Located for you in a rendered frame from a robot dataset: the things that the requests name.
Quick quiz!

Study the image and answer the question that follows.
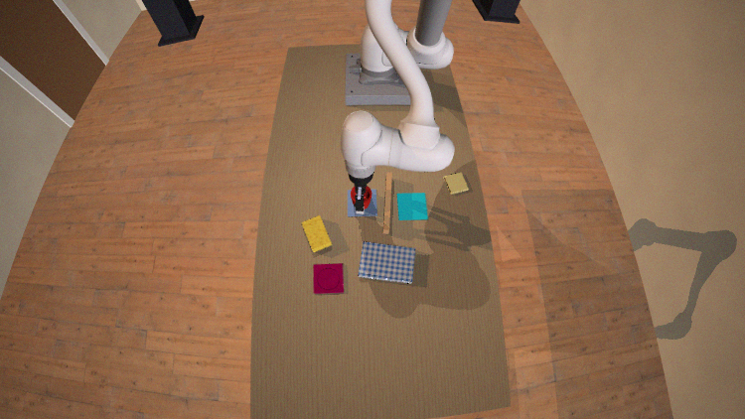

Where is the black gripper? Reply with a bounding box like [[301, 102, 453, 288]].
[[349, 173, 373, 214]]

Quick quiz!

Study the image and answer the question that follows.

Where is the yellow sponge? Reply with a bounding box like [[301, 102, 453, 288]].
[[302, 215, 332, 252]]

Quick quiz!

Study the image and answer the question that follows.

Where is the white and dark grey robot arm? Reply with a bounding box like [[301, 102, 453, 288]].
[[341, 0, 455, 179]]

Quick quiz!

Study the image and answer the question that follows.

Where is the red cup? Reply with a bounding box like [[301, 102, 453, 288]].
[[351, 186, 372, 209]]

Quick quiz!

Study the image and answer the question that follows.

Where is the dark red square coaster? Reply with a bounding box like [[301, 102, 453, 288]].
[[313, 263, 344, 294]]

